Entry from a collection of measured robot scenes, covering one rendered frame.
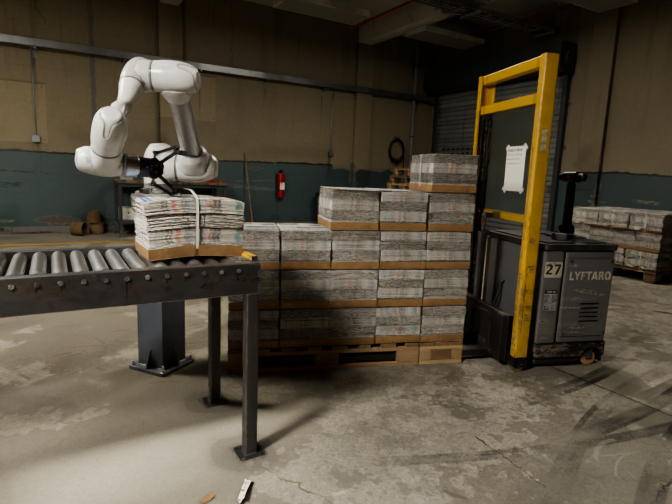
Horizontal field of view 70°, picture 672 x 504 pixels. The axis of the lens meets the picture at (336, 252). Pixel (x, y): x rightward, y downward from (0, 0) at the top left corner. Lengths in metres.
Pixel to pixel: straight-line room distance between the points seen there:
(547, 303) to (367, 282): 1.12
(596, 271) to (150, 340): 2.70
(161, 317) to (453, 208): 1.79
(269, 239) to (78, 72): 6.87
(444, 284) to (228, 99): 7.25
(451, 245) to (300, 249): 0.92
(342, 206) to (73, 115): 6.87
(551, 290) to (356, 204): 1.31
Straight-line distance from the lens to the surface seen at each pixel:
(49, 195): 9.08
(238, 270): 1.85
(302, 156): 10.12
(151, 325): 2.92
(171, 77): 2.31
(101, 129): 1.83
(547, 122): 3.03
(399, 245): 2.87
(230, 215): 1.97
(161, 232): 1.92
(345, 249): 2.78
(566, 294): 3.29
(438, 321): 3.07
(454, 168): 2.96
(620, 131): 9.13
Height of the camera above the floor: 1.16
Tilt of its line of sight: 9 degrees down
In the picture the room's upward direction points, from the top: 2 degrees clockwise
